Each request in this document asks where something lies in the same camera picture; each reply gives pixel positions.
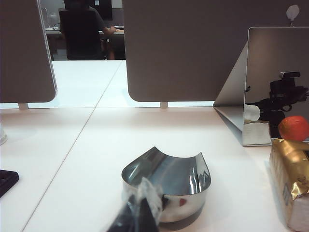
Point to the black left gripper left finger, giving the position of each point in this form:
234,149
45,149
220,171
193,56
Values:
130,217

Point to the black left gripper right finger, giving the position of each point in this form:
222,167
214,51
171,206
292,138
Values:
150,193

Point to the gold tissue box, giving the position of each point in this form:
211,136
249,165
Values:
289,169

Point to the steel metal scoop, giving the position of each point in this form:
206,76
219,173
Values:
173,169

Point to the white divider clip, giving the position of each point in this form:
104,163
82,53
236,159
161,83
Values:
23,106
164,105

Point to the black flat case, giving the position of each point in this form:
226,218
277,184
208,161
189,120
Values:
7,180

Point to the dark monitor panel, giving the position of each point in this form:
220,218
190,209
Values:
181,48

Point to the clear tray with items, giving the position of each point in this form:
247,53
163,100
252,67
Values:
265,72

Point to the seated person in dark shirt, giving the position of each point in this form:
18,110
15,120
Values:
82,31

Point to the narrow grey desk divider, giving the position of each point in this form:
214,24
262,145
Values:
24,48

